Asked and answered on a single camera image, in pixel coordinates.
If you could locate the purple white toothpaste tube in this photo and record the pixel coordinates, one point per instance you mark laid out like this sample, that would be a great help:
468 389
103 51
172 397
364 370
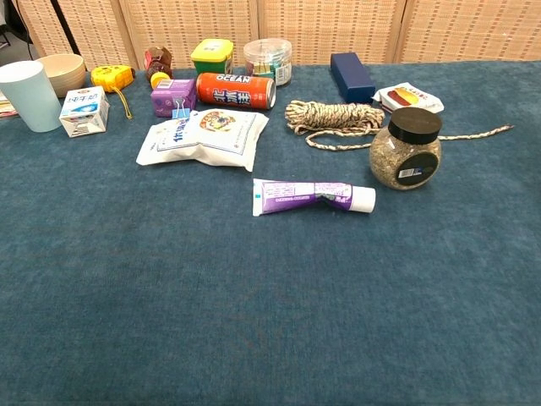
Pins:
291 199

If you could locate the brown bottle yellow cap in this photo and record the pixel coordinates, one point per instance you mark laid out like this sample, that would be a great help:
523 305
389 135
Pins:
158 63

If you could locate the white printed food bag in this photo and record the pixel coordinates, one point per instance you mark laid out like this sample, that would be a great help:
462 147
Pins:
211 139

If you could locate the blue table cloth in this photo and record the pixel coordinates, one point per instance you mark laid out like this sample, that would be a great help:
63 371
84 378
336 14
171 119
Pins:
270 296

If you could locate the orange drink can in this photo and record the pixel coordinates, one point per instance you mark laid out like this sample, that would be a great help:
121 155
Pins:
236 91

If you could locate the blue binder clip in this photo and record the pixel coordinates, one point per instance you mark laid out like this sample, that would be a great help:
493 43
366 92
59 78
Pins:
181 113

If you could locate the glass jar black lid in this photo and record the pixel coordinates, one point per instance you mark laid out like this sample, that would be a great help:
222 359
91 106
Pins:
401 160

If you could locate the purple drink carton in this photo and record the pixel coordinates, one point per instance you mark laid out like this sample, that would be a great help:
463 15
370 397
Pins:
169 99

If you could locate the clear tub of clips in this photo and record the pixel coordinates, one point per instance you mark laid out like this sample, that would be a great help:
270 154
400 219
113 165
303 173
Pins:
266 55

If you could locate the navy blue long box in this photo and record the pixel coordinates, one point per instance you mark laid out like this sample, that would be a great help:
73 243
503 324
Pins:
351 78

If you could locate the green box yellow lid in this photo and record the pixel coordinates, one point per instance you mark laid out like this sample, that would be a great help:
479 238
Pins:
211 55

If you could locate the white red snack packet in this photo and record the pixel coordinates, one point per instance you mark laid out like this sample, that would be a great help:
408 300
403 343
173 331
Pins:
406 96

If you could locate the bamboo folding screen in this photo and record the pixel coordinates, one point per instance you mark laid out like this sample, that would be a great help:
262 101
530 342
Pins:
338 25

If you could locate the yellow tape measure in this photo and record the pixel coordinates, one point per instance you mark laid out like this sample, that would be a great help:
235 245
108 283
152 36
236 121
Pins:
110 78

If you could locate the white blue milk carton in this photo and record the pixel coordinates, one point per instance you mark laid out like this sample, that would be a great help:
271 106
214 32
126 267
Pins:
84 110

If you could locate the beige bowl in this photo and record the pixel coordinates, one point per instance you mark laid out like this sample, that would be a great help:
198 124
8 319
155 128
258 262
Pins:
65 72

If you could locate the light blue plastic cup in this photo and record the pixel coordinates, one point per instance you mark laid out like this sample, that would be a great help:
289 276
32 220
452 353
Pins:
29 97

